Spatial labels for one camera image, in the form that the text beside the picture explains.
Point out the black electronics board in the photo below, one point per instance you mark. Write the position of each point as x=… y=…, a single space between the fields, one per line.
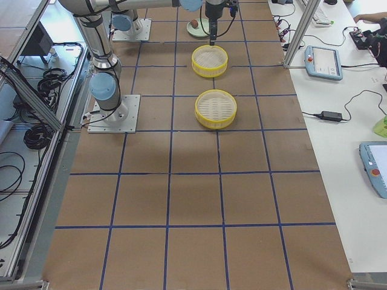
x=362 y=39

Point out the person hand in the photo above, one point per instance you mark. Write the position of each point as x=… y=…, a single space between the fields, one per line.
x=368 y=18

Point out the brown bun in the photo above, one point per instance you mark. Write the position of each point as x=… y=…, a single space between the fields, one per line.
x=194 y=23

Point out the light green plate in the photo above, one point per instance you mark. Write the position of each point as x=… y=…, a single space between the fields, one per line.
x=201 y=31

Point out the black power adapter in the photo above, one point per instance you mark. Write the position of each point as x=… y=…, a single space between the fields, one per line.
x=331 y=116

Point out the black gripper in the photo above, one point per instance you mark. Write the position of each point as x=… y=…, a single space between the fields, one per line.
x=214 y=11

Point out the yellow bamboo steamer far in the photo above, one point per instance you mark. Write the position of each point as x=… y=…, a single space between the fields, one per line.
x=209 y=61

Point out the aluminium frame post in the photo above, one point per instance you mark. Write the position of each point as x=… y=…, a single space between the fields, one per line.
x=303 y=24

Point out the teach pendant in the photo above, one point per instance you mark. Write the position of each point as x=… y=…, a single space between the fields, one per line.
x=323 y=63
x=373 y=156

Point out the yellow bamboo steamer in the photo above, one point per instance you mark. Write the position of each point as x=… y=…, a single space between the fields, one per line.
x=209 y=61
x=215 y=109

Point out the yellow bamboo steamer near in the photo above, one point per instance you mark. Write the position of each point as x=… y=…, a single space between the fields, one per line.
x=215 y=109

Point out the green plastic object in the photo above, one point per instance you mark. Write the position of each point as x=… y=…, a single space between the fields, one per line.
x=380 y=128

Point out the teach pendant upper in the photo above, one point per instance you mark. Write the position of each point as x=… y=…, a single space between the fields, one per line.
x=323 y=63

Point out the teach pendant lower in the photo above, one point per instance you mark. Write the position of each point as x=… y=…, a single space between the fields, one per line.
x=373 y=156

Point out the white keyboard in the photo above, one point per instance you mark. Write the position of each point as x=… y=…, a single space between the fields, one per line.
x=319 y=19

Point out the aluminium frame rail left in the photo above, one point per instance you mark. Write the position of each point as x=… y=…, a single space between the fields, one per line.
x=28 y=94

